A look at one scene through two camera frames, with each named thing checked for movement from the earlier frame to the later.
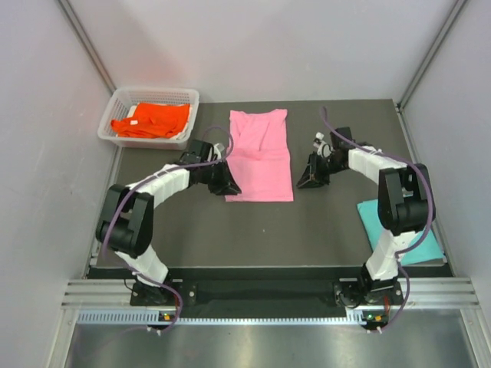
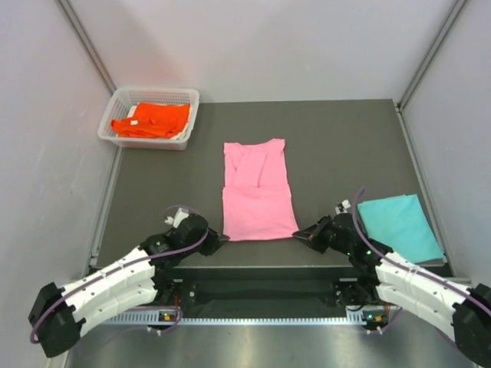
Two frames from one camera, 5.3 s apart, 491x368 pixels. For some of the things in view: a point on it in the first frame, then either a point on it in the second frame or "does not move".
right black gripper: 308,176 → 320,226
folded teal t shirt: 429,250 does not move
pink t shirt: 259,156 → 256,199
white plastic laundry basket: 120,102 does not move
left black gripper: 226,185 → 214,241
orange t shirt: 155,120 does not move
